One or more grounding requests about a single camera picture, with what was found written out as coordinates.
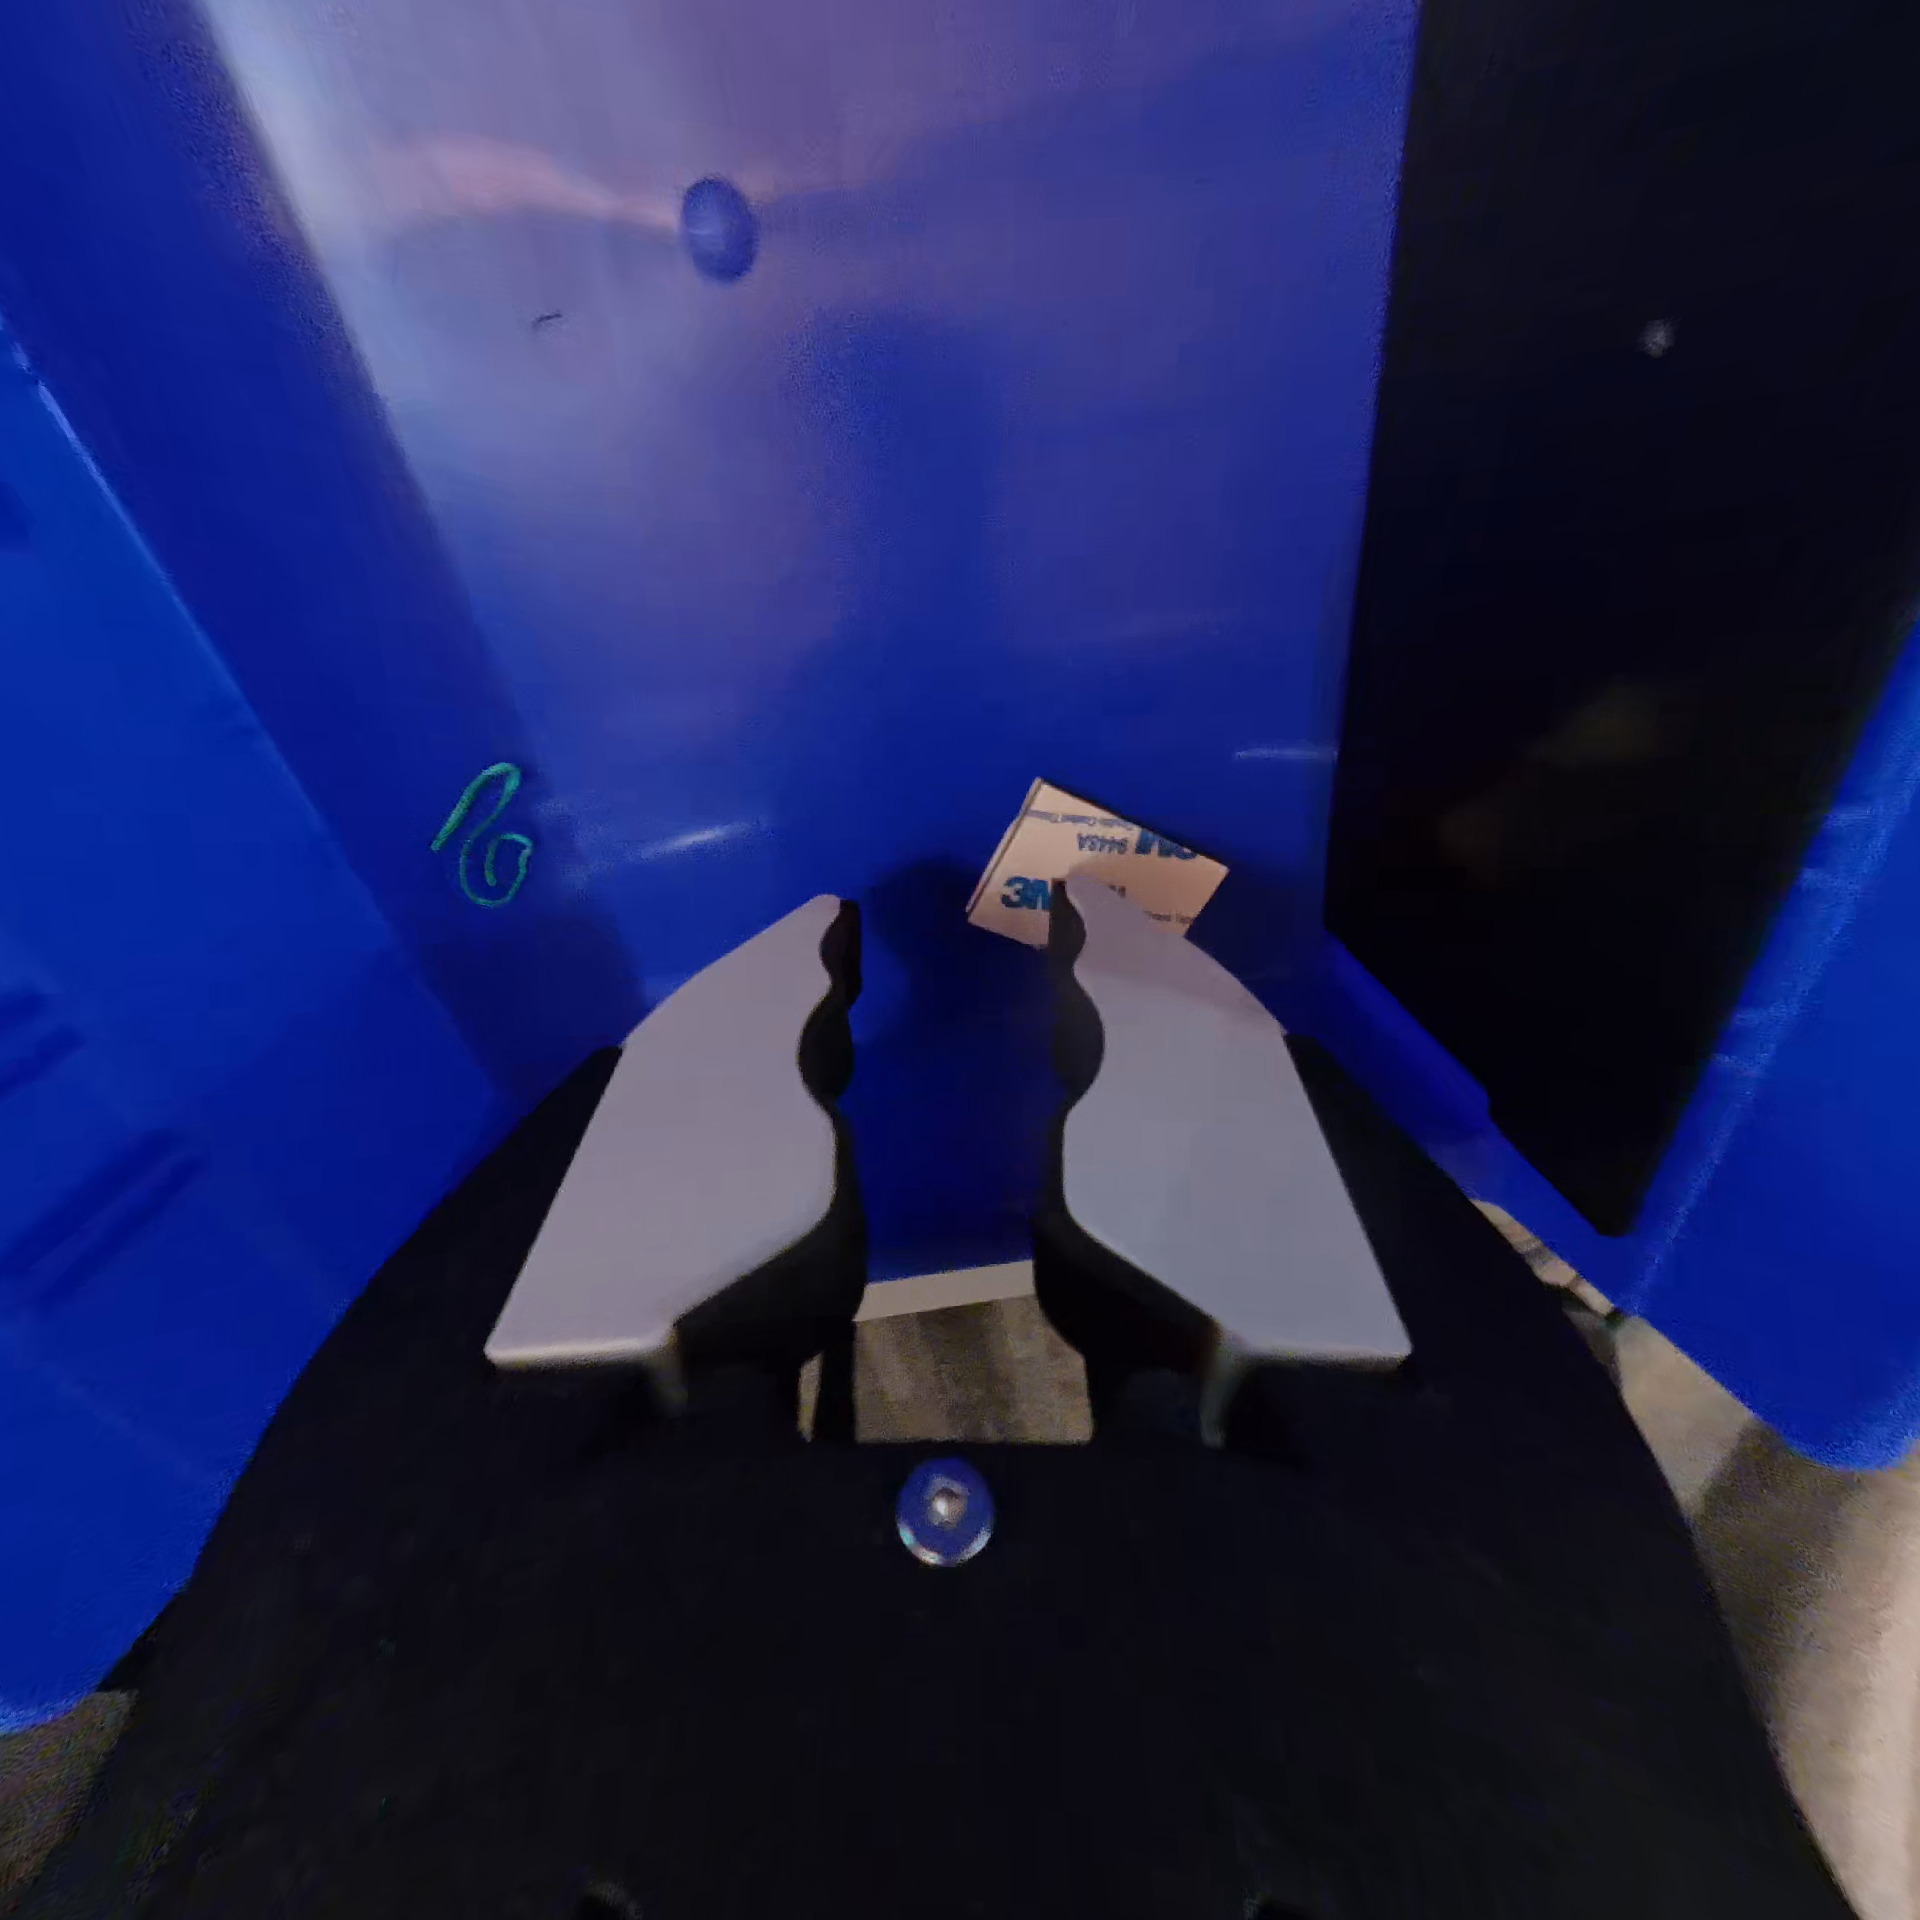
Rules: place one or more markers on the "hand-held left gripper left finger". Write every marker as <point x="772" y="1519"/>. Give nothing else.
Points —
<point x="676" y="1141"/>

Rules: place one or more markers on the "black flat panel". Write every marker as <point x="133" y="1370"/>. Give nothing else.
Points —
<point x="1621" y="600"/>

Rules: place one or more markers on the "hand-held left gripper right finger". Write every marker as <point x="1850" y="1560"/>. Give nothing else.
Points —
<point x="1215" y="1155"/>

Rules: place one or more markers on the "blue plastic bin with tag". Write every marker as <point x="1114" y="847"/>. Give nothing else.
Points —
<point x="900" y="600"/>

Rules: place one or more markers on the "square adhesive foam pad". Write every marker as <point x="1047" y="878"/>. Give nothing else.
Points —
<point x="1050" y="840"/>

